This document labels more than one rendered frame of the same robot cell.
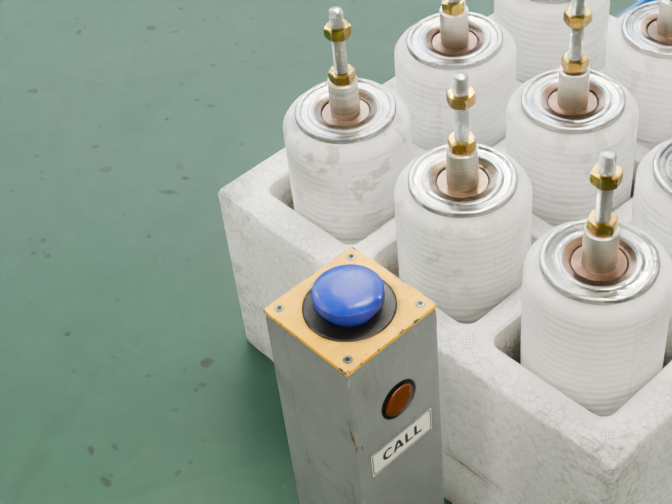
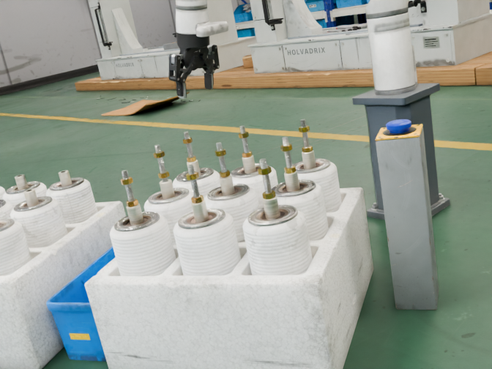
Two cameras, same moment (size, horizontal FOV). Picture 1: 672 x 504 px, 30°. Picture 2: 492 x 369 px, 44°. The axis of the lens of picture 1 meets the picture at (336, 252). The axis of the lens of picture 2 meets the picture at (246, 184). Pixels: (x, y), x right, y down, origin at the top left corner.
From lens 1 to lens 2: 1.40 m
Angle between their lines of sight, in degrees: 97
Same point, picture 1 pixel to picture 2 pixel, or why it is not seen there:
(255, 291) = (332, 330)
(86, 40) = not seen: outside the picture
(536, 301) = (334, 171)
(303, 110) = (282, 220)
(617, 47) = (184, 201)
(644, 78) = not seen: hidden behind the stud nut
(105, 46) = not seen: outside the picture
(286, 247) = (331, 261)
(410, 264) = (323, 219)
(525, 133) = (252, 195)
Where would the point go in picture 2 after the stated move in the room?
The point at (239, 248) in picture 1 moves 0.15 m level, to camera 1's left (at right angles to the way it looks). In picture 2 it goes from (326, 310) to (404, 351)
